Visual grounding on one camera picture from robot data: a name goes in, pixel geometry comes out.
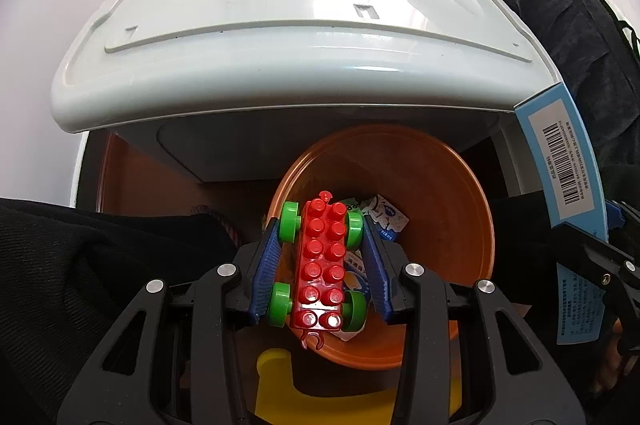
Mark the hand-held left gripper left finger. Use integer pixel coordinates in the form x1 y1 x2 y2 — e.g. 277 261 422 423
55 217 283 425

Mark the crushed blue white milk carton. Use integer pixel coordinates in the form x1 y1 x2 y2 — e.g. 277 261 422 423
367 195 410 242

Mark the black cloth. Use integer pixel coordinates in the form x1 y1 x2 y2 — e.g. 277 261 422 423
365 0 640 206

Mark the small white blue wrapper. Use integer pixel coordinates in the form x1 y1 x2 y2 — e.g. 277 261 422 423
342 250 371 343

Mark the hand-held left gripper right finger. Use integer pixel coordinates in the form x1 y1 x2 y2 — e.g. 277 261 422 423
362 220 591 425

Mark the red toy brick car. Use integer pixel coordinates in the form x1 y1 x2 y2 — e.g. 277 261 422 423
265 190 371 351

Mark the blue box with yellow-green print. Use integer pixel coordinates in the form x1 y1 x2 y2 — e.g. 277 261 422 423
512 82 608 346

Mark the yellow plastic stool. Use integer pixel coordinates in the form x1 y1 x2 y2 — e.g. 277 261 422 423
255 347 463 425

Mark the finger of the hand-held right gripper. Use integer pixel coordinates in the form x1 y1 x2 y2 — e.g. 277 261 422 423
606 200 640 233
550 227 640 306

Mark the orange plastic bin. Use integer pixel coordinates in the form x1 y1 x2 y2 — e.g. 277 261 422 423
267 124 496 371

